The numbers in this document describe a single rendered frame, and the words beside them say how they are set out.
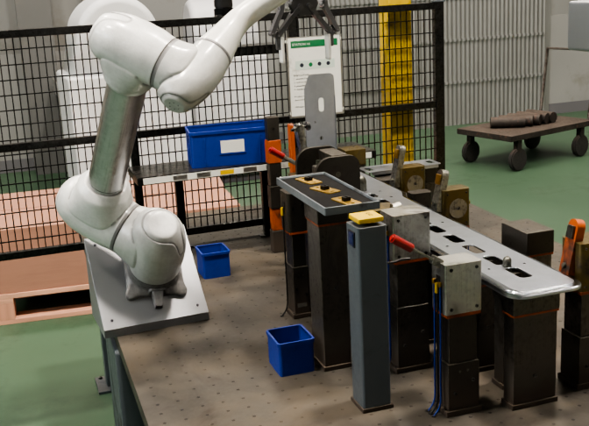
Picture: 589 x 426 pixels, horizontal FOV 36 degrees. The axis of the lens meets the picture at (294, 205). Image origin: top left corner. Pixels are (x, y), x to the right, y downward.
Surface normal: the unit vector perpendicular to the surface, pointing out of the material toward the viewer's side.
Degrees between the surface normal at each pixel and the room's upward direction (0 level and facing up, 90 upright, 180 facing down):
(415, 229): 90
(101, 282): 45
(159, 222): 49
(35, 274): 90
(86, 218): 110
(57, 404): 0
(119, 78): 118
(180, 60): 61
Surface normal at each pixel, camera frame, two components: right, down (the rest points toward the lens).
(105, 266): 0.22, -0.54
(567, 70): 0.31, 0.22
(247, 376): -0.05, -0.97
